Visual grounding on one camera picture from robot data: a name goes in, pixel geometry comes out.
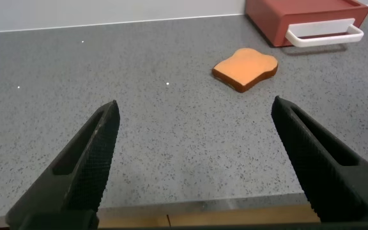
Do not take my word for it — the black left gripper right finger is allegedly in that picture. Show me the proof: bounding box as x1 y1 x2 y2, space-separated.
271 95 368 223

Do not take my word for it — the toy toast slice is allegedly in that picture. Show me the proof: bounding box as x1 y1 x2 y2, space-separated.
211 47 279 94

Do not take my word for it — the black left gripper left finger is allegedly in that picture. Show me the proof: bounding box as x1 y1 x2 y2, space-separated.
5 100 121 230

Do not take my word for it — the red drawer with white handle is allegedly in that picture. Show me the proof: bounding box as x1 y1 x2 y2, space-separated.
278 9 368 49

